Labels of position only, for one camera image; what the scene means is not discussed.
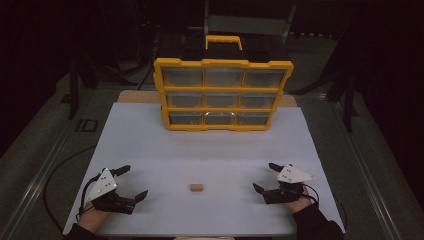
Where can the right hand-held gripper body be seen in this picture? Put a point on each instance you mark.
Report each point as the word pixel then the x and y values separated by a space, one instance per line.
pixel 289 186

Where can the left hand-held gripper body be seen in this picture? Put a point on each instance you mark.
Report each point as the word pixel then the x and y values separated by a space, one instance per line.
pixel 103 186

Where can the small tan cork block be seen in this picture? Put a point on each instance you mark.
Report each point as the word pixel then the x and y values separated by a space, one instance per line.
pixel 197 188

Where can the yellow black drawer organizer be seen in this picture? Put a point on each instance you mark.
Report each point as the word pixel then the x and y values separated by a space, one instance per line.
pixel 220 128

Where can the person's right hand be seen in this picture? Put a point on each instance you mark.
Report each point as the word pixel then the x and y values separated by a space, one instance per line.
pixel 300 204

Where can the person's left hand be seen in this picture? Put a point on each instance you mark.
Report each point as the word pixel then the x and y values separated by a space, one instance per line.
pixel 93 218

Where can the white table mat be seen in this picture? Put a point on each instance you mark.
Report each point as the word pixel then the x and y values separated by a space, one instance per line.
pixel 213 156

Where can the black metal stand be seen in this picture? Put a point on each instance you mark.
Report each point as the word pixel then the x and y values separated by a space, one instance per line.
pixel 349 106
pixel 74 93

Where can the grid of clear drawers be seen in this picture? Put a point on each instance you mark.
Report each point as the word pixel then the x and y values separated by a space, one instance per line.
pixel 221 77

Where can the grey floor rail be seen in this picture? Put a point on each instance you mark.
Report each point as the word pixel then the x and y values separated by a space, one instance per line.
pixel 366 166
pixel 40 176

